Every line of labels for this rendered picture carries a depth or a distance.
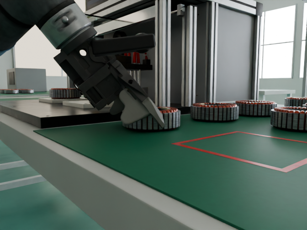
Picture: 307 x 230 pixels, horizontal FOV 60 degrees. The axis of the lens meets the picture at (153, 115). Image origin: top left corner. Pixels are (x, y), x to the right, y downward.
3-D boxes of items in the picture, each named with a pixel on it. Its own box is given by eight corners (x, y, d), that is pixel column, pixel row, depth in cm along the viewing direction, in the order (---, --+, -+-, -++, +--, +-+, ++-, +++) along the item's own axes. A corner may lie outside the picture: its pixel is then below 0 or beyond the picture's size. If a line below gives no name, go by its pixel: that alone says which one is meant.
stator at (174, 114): (129, 133, 45) (129, 112, 44) (117, 124, 55) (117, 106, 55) (190, 130, 48) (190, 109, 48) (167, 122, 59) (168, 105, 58)
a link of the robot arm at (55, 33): (75, 9, 48) (78, -4, 41) (92, 31, 50) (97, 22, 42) (41, 34, 47) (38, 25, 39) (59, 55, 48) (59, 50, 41)
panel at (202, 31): (204, 105, 80) (206, 1, 76) (99, 97, 131) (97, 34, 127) (206, 105, 80) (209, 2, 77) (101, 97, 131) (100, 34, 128)
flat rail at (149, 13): (161, 14, 69) (161, 2, 68) (68, 43, 116) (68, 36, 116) (164, 15, 70) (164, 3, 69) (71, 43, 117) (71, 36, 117)
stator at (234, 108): (239, 117, 67) (239, 102, 67) (237, 123, 56) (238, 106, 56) (194, 115, 71) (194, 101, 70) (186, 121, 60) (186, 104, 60)
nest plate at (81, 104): (83, 108, 70) (83, 103, 70) (62, 105, 81) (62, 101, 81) (130, 105, 79) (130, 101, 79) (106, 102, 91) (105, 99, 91)
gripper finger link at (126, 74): (142, 110, 46) (112, 78, 49) (150, 103, 47) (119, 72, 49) (139, 99, 42) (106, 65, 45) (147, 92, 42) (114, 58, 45)
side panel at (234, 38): (209, 112, 80) (212, 1, 76) (201, 112, 82) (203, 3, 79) (258, 107, 98) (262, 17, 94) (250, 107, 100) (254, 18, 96)
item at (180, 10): (181, 14, 73) (182, 2, 73) (84, 42, 121) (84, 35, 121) (185, 15, 74) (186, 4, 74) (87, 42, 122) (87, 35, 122)
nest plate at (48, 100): (52, 103, 88) (52, 99, 88) (38, 101, 100) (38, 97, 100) (93, 101, 98) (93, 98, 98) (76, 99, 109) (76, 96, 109)
